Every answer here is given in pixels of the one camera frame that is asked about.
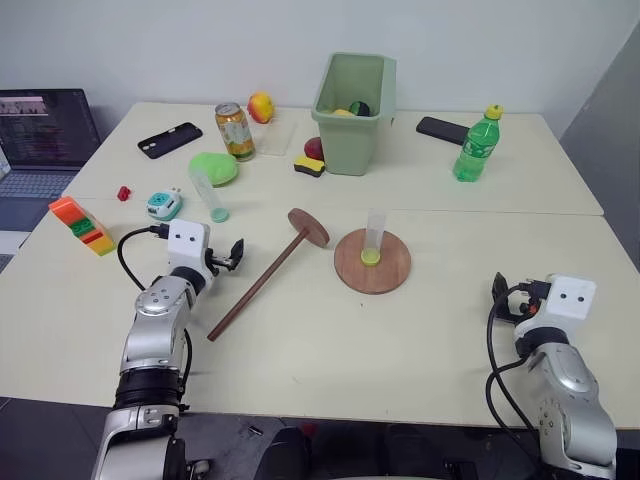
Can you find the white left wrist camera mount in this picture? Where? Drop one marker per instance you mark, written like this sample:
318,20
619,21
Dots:
187,245

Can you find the orange green block stack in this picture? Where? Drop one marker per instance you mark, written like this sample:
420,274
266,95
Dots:
82,227

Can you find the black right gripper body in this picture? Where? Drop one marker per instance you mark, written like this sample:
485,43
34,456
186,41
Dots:
529,299

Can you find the orange drink can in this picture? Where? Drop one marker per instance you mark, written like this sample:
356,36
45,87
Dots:
236,132

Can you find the round wooden base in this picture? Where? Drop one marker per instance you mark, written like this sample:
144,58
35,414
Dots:
380,272

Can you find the yellow black sponge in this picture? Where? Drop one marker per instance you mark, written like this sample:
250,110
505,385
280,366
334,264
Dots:
309,165

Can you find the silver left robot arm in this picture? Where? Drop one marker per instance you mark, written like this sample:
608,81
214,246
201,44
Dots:
155,320

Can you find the green plastic soda bottle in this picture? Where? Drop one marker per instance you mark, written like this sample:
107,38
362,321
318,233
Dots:
475,147

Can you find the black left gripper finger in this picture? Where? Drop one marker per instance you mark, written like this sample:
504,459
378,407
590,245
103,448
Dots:
237,248
233,265

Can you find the black phone case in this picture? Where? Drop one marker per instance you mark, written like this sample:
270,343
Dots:
170,140

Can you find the wooden stick with disc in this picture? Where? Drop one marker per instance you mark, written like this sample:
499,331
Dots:
270,270

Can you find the dark red toy fruit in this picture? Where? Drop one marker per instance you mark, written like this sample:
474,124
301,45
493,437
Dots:
314,148

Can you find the black smartphone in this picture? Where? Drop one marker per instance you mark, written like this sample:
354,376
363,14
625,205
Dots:
442,130

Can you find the small red toy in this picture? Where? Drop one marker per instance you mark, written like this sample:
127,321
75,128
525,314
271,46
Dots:
123,193

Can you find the grey laptop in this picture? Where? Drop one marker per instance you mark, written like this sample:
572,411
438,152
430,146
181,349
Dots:
45,145

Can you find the yellow toy fruit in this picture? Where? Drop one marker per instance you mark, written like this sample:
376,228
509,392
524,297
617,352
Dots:
337,112

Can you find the green plastic bin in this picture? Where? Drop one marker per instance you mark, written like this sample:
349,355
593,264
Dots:
350,145

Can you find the red yellow toy apple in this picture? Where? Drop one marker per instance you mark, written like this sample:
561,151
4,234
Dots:
261,107

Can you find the clear phone case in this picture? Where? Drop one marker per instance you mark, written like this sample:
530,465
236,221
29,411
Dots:
276,140

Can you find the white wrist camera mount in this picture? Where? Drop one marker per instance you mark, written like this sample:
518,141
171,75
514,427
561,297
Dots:
187,245
560,302

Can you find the clear tube with green cap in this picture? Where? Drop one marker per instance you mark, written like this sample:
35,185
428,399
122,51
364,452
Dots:
373,235
207,192

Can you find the green bowl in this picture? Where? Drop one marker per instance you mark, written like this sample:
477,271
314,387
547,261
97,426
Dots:
217,167

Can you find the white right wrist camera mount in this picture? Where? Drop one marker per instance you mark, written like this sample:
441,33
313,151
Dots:
560,302

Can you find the black green ball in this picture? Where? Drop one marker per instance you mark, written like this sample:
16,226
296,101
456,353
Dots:
360,108

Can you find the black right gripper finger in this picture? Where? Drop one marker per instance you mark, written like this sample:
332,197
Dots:
504,314
499,287

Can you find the teal white charger plug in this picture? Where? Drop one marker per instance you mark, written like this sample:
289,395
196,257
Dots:
164,204

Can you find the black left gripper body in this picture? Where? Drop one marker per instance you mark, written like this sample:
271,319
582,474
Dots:
218,260

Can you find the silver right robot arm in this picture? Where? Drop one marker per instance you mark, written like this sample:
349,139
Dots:
570,390

